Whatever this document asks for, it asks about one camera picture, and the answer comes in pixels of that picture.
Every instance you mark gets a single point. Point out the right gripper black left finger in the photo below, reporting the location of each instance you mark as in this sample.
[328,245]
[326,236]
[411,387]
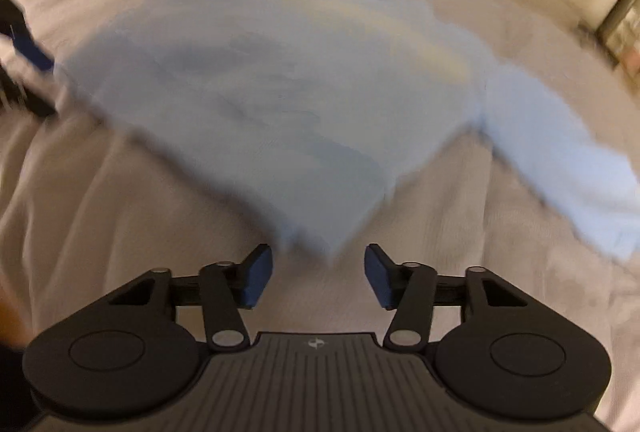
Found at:
[222,290]

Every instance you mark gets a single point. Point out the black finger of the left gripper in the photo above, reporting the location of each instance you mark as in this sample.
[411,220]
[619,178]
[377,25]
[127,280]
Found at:
[13,94]

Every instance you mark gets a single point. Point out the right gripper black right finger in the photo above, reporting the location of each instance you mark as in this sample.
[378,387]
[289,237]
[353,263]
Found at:
[412,290]

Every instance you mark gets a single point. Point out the light blue t-shirt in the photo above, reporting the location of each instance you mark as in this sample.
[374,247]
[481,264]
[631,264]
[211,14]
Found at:
[313,111]

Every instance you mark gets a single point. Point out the white bed sheet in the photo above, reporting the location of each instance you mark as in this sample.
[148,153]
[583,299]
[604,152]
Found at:
[85,208]

